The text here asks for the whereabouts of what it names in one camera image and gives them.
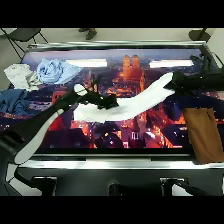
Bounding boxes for light blue garment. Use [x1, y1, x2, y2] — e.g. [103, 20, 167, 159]
[35, 57, 83, 85]

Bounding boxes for person's legs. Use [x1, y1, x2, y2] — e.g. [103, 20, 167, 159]
[77, 27, 98, 41]

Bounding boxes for brown garment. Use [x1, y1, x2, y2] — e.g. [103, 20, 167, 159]
[182, 106, 224, 165]

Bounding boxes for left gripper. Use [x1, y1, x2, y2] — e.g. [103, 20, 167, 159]
[87, 92, 120, 110]

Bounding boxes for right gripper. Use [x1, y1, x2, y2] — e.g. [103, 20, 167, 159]
[164, 71, 188, 93]

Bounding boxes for pale grey garment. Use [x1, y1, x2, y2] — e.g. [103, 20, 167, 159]
[3, 63, 40, 92]

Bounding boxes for black folding chair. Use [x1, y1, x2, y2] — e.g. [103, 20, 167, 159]
[0, 27, 50, 62]

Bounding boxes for white T-shirt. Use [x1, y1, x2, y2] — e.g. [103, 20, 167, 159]
[72, 71, 177, 124]

